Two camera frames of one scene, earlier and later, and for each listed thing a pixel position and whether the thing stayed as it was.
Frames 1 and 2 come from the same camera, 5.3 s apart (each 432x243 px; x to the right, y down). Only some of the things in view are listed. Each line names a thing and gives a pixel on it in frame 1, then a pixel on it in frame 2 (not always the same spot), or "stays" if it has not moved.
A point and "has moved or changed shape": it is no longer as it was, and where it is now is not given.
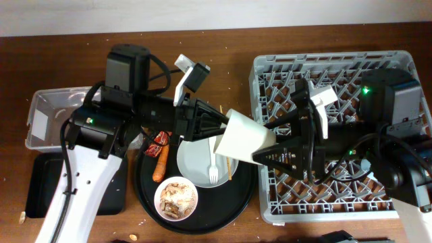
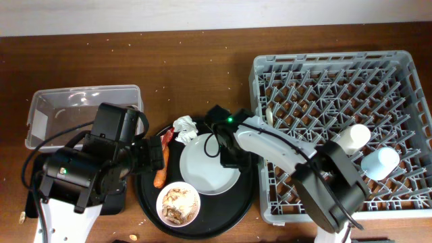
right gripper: x=309 y=146 → x=226 y=160
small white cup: x=241 y=137 has moved or changed shape
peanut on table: x=22 y=217 stays
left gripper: x=190 y=119 → x=145 y=165
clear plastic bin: x=50 y=108 stays
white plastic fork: x=213 y=171 → x=269 y=116
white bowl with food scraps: x=175 y=198 has moved or changed shape
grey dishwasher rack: x=285 y=195 stays
